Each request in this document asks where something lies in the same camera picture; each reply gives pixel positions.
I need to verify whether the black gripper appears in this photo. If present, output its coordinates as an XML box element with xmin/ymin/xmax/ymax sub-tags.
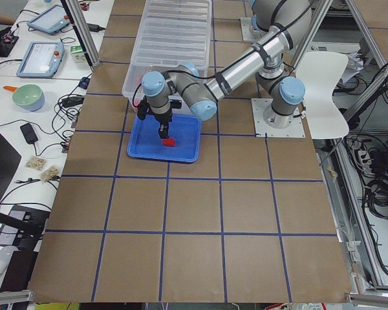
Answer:
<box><xmin>154</xmin><ymin>111</ymin><xmax>173</xmax><ymax>139</ymax></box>

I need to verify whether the clear plastic box lid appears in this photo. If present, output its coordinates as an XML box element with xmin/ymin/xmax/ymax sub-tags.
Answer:
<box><xmin>131</xmin><ymin>1</ymin><xmax>212</xmax><ymax>69</ymax></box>

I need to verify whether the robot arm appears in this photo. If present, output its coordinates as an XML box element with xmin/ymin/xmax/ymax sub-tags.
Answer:
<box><xmin>136</xmin><ymin>1</ymin><xmax>312</xmax><ymax>139</ymax></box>

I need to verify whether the blue plastic tray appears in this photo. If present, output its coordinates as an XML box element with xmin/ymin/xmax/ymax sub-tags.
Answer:
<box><xmin>127</xmin><ymin>114</ymin><xmax>201</xmax><ymax>163</ymax></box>

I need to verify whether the clear plastic storage box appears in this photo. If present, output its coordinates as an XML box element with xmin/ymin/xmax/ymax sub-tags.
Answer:
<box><xmin>122</xmin><ymin>64</ymin><xmax>209</xmax><ymax>115</ymax></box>

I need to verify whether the green white carton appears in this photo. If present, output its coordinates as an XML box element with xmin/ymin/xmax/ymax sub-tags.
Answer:
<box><xmin>69</xmin><ymin>45</ymin><xmax>87</xmax><ymax>63</ymax></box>

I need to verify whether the black power adapter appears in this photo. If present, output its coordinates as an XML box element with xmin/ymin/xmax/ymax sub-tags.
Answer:
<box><xmin>20</xmin><ymin>123</ymin><xmax>38</xmax><ymax>145</ymax></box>

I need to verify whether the green bowl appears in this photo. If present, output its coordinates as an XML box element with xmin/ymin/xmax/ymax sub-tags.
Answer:
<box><xmin>12</xmin><ymin>84</ymin><xmax>45</xmax><ymax>112</ymax></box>

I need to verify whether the teach pendant tablet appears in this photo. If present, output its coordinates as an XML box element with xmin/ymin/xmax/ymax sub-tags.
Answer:
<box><xmin>27</xmin><ymin>5</ymin><xmax>70</xmax><ymax>35</ymax></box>
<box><xmin>16</xmin><ymin>41</ymin><xmax>65</xmax><ymax>78</ymax></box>

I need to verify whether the toy carrot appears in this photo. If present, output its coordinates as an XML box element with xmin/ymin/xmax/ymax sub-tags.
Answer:
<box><xmin>3</xmin><ymin>85</ymin><xmax>18</xmax><ymax>92</ymax></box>

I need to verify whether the white chair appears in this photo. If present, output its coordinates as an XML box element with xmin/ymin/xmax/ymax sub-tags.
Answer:
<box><xmin>296</xmin><ymin>51</ymin><xmax>349</xmax><ymax>140</ymax></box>

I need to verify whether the black box latch handle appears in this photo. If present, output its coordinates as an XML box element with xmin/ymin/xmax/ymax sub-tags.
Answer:
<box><xmin>170</xmin><ymin>99</ymin><xmax>182</xmax><ymax>109</ymax></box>

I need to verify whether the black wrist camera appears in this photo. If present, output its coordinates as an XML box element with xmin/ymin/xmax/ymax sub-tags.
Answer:
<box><xmin>137</xmin><ymin>99</ymin><xmax>149</xmax><ymax>121</ymax></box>

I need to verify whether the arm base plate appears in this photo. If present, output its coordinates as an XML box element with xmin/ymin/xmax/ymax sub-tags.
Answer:
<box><xmin>251</xmin><ymin>98</ymin><xmax>305</xmax><ymax>138</ymax></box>
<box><xmin>240</xmin><ymin>15</ymin><xmax>262</xmax><ymax>42</ymax></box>

